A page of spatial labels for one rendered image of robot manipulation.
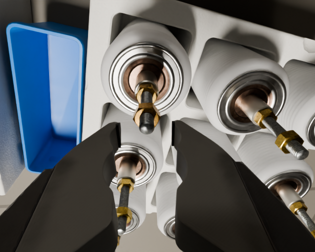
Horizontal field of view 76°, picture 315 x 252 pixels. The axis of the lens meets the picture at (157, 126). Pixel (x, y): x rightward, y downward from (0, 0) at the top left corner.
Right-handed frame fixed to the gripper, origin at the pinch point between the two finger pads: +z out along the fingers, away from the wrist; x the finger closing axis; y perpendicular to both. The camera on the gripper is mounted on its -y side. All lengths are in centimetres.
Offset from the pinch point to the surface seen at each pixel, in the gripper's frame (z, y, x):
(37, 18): 34.6, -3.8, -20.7
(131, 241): 35, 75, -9
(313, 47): 17.0, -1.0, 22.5
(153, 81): 7.0, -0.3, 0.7
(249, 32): 16.6, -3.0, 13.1
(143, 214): 10.0, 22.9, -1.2
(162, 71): 9.3, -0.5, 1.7
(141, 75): 8.2, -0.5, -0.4
